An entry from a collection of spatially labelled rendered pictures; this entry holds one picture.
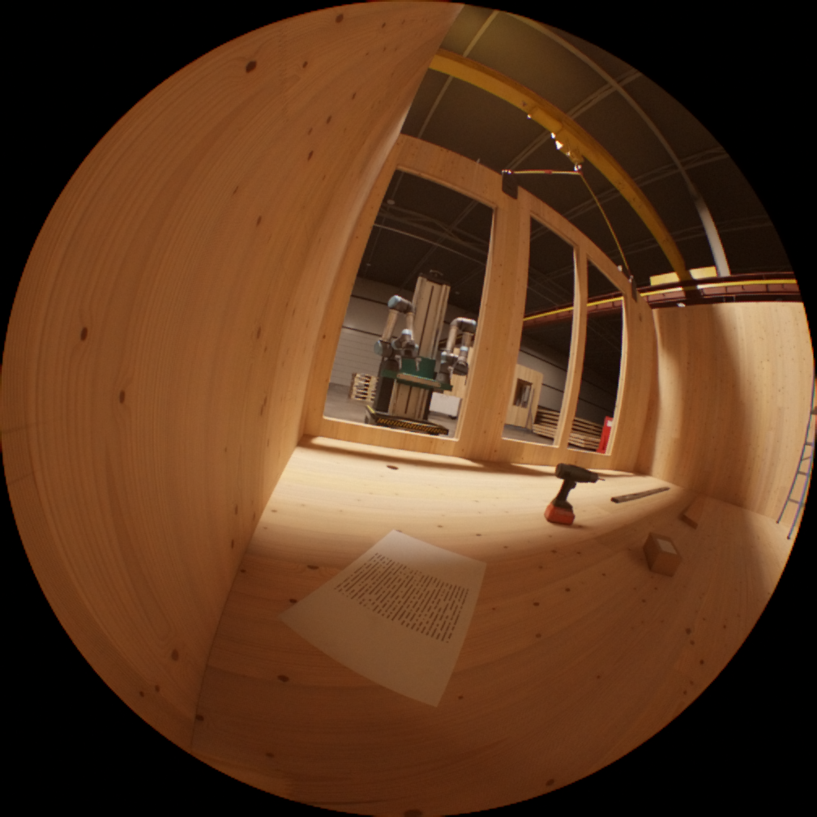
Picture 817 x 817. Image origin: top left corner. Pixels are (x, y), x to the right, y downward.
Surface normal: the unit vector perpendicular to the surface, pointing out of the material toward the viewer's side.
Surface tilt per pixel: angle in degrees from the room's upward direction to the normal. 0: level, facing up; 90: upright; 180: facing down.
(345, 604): 0
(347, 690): 0
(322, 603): 0
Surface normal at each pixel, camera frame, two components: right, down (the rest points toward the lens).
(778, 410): -0.94, -0.18
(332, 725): 0.21, -0.98
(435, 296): 0.24, 0.11
